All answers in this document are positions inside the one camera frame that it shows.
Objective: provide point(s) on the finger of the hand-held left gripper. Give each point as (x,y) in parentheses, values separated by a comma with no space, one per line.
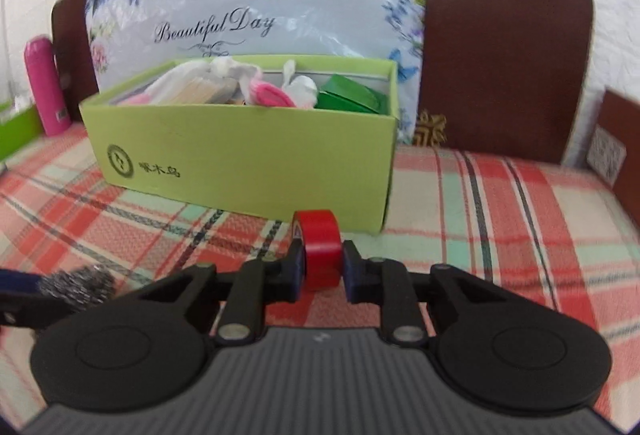
(30,312)
(20,282)

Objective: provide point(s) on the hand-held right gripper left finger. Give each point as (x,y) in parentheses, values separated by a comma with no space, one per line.
(299,265)

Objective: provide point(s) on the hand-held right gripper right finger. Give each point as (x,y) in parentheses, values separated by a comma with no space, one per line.
(350,271)

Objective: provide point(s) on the steel wool scourer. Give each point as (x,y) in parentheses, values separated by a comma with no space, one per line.
(80,285)

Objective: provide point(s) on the lime green cardboard box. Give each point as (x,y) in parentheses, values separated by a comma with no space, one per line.
(240,165)

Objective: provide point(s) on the small open green box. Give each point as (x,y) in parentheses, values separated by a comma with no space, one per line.
(20,130)

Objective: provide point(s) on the plaid blanket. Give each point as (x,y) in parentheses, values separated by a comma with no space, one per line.
(500,215)

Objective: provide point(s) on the pink thermos bottle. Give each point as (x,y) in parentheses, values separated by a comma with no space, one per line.
(45,85)

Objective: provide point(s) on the bag of wooden sticks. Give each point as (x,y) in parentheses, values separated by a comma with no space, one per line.
(200,90)

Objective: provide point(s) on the brown wooden headboard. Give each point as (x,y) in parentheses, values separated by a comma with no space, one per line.
(500,55)

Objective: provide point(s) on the brown shoe box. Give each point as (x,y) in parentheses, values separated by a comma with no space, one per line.
(622,125)

